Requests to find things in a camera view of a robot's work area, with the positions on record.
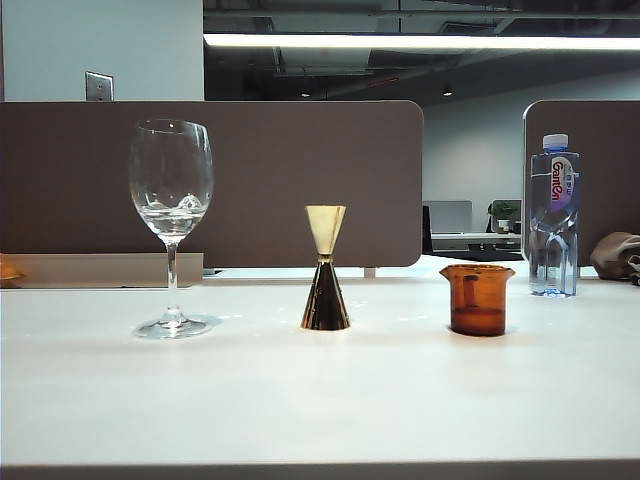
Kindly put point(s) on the gold hourglass jigger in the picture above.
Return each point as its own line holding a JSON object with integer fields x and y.
{"x": 325, "y": 300}

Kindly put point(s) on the small amber measuring cup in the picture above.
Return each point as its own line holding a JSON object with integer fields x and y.
{"x": 477, "y": 310}

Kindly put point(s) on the clear stemmed wine glass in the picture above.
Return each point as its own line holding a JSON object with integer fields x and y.
{"x": 171, "y": 220}

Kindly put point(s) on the clear Ganten water bottle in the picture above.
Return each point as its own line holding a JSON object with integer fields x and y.
{"x": 554, "y": 235}

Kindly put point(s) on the wide brown desk partition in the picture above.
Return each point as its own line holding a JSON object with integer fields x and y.
{"x": 300, "y": 160}

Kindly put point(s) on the grey background desk panel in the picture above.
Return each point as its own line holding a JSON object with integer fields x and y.
{"x": 447, "y": 217}

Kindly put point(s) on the white background desk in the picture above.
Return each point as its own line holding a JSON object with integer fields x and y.
{"x": 475, "y": 240}

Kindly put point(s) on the small potted green plant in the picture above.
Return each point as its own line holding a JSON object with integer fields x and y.
{"x": 504, "y": 215}

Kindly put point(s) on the round ceiling downlight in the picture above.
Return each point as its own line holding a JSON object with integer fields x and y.
{"x": 447, "y": 92}

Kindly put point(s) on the long ceiling light strip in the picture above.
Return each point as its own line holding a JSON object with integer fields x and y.
{"x": 400, "y": 41}

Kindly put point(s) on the brown cloth bag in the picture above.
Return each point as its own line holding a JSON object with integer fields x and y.
{"x": 615, "y": 257}

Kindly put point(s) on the brown partition with pale rim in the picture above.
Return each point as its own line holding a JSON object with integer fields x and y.
{"x": 610, "y": 175}

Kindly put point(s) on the metal wall switch plate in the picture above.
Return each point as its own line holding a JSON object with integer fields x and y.
{"x": 99, "y": 86}

